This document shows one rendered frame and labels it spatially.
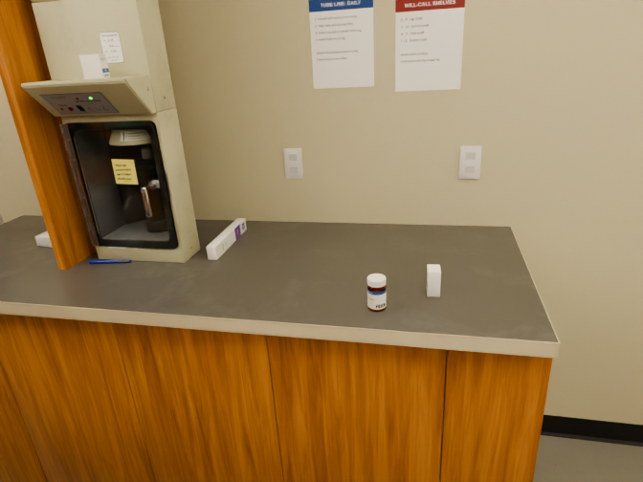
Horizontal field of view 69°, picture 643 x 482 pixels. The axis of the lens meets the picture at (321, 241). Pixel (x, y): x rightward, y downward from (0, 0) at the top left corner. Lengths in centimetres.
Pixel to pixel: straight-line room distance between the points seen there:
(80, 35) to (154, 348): 88
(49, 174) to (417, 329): 118
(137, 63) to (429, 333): 104
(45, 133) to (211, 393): 92
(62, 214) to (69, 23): 56
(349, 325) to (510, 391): 41
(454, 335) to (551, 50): 97
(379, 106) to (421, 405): 97
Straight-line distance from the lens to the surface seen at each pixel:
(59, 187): 168
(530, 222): 179
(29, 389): 182
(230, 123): 182
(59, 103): 153
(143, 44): 143
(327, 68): 168
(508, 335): 113
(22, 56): 164
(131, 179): 152
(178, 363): 140
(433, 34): 165
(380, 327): 111
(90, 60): 143
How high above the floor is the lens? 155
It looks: 22 degrees down
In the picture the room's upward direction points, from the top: 4 degrees counter-clockwise
